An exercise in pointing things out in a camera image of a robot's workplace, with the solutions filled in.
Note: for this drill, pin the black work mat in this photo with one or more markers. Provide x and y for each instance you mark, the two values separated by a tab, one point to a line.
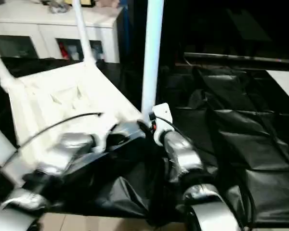
231	139

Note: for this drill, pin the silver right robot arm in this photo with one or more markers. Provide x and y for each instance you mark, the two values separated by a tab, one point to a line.
197	183

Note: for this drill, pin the clear glass ornament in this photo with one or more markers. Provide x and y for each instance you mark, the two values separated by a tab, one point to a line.
59	6

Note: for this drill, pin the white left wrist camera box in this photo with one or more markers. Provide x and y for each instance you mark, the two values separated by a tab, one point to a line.
105	132

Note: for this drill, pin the white plastic table top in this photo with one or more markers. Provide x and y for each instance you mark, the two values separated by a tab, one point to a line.
62	106

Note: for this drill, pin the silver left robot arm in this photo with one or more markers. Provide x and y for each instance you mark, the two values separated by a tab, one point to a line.
43	178

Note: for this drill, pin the white sideboard with glass doors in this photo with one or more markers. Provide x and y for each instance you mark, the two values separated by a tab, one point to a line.
48	24

